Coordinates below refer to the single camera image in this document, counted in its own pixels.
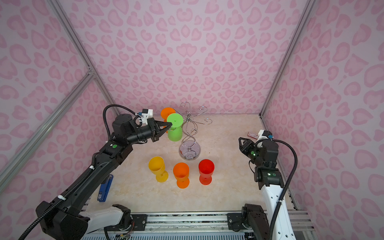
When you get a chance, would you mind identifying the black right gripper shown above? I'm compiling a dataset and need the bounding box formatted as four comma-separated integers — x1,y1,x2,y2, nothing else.
238,136,265,168

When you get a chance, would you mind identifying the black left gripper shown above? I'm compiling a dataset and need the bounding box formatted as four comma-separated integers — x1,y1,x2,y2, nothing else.
126,118,172,146

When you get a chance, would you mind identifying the green wine glass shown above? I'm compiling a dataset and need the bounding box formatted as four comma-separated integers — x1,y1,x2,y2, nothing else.
167,113,184,142

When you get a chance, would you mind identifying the orange wine glass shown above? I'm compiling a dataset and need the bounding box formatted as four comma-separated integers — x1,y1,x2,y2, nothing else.
161,107,176,122
173,163,190,189

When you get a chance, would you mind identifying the yellow wine glass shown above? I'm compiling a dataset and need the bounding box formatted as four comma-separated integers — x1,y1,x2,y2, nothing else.
148,157,169,183

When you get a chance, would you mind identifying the red wine glass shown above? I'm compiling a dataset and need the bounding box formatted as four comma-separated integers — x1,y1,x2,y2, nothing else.
199,159,215,186

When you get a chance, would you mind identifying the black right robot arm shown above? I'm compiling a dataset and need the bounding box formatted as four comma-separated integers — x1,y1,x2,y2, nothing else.
228,136,298,240

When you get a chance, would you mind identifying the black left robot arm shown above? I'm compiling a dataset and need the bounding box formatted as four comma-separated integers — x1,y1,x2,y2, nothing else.
36,114,172,240

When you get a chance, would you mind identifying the red white small box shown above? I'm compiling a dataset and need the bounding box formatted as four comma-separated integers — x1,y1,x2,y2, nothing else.
247,132,259,140

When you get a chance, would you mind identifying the blue stapler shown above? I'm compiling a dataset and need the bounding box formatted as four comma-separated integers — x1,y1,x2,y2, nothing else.
97,175,114,203

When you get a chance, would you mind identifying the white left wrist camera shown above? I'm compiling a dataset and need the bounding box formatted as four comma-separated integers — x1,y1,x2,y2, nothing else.
136,109,154,126

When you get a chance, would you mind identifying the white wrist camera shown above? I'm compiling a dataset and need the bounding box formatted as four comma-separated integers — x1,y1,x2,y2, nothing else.
257,130,274,140
136,109,154,126

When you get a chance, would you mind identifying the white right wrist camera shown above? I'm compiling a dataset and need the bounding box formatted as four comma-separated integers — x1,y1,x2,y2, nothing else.
257,130,274,140

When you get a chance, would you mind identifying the chrome wire wine glass rack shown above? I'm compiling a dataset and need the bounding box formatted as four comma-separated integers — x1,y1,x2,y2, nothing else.
179,101,213,161

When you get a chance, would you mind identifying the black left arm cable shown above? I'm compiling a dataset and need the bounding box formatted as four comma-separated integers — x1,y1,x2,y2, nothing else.
17,104,142,240

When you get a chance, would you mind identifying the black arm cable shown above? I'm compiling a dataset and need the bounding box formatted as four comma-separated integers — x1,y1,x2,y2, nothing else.
17,104,142,240
257,138,299,240

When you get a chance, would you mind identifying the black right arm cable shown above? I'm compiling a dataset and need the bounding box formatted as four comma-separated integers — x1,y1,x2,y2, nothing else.
257,138,299,240

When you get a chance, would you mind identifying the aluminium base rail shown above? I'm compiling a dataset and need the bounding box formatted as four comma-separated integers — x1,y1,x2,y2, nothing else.
55,194,319,240

